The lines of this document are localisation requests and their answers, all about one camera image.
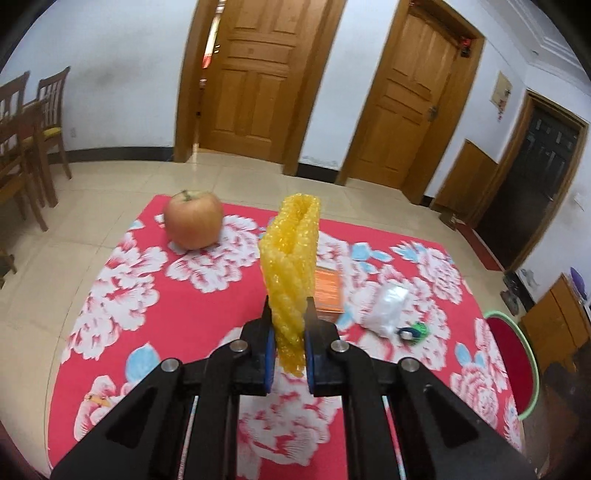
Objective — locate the wooden door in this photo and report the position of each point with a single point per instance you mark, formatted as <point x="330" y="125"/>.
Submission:
<point x="250" y="76"/>
<point x="418" y="95"/>

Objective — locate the clear plastic bag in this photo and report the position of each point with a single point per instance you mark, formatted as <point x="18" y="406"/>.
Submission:
<point x="384" y="316"/>

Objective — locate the red floral tablecloth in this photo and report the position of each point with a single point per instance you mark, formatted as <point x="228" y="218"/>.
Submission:
<point x="153" y="300"/>

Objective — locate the green toy keychain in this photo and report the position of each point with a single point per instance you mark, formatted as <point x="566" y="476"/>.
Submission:
<point x="415" y="333"/>

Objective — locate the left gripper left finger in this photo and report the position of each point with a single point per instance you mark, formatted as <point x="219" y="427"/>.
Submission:
<point x="211" y="392"/>

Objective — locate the wooden cabinet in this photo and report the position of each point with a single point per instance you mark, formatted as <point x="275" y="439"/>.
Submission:
<point x="557" y="326"/>

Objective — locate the dark doorway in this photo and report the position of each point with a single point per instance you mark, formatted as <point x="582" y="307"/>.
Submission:
<point x="530" y="182"/>

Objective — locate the right wooden door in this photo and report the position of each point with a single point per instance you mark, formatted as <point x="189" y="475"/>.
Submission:
<point x="418" y="95"/>

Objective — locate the orange cardboard box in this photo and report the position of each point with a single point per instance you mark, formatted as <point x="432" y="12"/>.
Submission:
<point x="328" y="294"/>

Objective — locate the low wooden wall panel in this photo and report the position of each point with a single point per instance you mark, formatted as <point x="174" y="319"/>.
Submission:
<point x="466" y="184"/>

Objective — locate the left wooden door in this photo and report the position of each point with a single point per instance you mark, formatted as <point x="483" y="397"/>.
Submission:
<point x="250" y="76"/>

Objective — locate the wooden chair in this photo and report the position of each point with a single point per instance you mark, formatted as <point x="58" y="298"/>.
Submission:
<point x="50" y="93"/>
<point x="25" y="173"/>

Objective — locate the red door mat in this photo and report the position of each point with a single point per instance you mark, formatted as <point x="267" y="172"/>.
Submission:
<point x="479" y="248"/>

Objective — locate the yellow foam fruit net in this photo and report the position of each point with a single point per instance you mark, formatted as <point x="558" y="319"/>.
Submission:
<point x="288" y="257"/>

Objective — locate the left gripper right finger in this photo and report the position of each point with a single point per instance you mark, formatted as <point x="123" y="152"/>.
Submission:
<point x="337" y="368"/>

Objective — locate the red apple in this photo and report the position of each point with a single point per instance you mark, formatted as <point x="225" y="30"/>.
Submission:
<point x="193" y="219"/>

